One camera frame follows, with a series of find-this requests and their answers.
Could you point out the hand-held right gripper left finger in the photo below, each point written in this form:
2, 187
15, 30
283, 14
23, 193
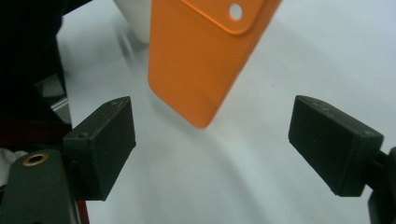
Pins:
99, 149

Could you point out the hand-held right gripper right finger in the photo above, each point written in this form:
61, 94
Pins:
333, 146

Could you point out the orange phone case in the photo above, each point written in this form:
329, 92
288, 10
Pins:
193, 68

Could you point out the red object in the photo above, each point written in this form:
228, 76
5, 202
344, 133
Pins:
82, 213

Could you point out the white cloth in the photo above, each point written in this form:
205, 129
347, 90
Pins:
7, 161

